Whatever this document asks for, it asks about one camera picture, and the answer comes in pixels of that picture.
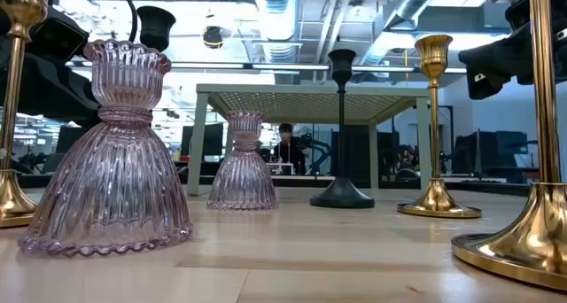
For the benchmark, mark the person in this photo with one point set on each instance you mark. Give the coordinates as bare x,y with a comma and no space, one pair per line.
408,161
290,154

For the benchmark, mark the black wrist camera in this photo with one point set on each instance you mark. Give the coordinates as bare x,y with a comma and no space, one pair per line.
62,39
518,13

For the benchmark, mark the black cabinet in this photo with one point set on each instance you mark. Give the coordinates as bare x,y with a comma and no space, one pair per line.
359,152

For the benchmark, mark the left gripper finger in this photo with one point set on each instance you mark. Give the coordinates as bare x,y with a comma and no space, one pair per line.
73,99

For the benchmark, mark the black metal rig frame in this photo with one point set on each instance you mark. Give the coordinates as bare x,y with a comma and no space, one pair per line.
487,188

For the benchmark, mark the pink ribbed glass candle holder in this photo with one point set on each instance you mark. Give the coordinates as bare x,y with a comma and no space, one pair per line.
243,179
111,174

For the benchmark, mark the white ceiling light strip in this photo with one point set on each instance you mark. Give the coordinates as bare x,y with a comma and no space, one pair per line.
381,68
266,67

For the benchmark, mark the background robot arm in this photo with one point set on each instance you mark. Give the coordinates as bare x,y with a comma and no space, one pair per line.
321,154

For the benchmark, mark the dark desk with monitors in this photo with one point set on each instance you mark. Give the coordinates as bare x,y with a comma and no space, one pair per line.
509,148

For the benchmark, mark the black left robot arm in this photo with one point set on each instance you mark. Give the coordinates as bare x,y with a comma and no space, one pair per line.
3,72

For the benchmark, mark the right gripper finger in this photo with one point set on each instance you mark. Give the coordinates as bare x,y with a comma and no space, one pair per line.
483,61

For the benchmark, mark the gold metal candlestick holder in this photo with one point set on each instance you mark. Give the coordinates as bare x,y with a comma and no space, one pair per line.
542,117
13,95
436,201

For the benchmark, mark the white box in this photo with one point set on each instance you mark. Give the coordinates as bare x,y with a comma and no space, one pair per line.
281,168

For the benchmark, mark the green perforated metal shelf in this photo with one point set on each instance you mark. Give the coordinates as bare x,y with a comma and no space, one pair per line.
310,90

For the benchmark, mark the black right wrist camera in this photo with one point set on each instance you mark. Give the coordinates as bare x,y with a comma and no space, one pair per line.
518,13

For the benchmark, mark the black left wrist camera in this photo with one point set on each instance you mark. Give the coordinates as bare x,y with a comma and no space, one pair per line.
62,39

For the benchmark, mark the black computer monitor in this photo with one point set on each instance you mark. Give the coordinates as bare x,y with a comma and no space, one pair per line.
63,137
215,139

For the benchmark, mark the black hanging ceiling dome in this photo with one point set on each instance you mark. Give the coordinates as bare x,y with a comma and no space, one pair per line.
212,35

